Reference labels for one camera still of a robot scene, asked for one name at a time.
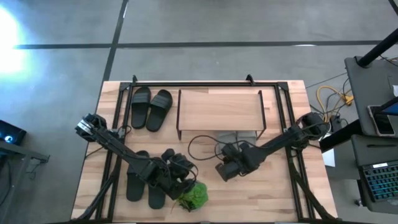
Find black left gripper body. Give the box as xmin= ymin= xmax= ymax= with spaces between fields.
xmin=169 ymin=154 xmax=198 ymax=185

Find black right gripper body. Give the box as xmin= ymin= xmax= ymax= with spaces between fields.
xmin=222 ymin=142 xmax=250 ymax=163

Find grey rubber slide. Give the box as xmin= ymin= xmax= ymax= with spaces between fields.
xmin=238 ymin=131 xmax=257 ymax=146
xmin=217 ymin=131 xmax=239 ymax=147

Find black rubber slide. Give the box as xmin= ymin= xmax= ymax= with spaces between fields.
xmin=147 ymin=148 xmax=175 ymax=210
xmin=126 ymin=150 xmax=150 ymax=202
xmin=145 ymin=89 xmax=174 ymax=133
xmin=130 ymin=86 xmax=152 ymax=130

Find green leafy vegetable toy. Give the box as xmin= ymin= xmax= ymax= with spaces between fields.
xmin=176 ymin=182 xmax=209 ymax=213

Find white paper sheet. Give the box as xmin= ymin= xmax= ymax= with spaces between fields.
xmin=322 ymin=148 xmax=336 ymax=168

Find laptop with backlit keyboard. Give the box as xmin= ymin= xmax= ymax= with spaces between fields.
xmin=351 ymin=134 xmax=398 ymax=215

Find smartphone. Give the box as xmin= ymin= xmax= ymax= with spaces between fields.
xmin=367 ymin=105 xmax=396 ymax=137

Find grey top workstation desk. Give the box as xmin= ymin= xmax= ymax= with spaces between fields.
xmin=344 ymin=55 xmax=398 ymax=138

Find black round pole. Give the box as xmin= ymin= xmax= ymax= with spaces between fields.
xmin=356 ymin=27 xmax=398 ymax=68

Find black device with blue light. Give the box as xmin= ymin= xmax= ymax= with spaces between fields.
xmin=0 ymin=119 xmax=27 ymax=146

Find thin black cable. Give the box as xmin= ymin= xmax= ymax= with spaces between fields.
xmin=187 ymin=134 xmax=225 ymax=162
xmin=116 ymin=124 xmax=133 ymax=139

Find wooden shelf black metal frame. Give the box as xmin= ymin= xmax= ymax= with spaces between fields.
xmin=175 ymin=88 xmax=267 ymax=141

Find black aluminium table frame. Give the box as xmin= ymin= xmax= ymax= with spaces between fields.
xmin=73 ymin=73 xmax=338 ymax=223

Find yellow extension cable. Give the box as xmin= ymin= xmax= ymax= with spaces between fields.
xmin=316 ymin=85 xmax=354 ymax=123

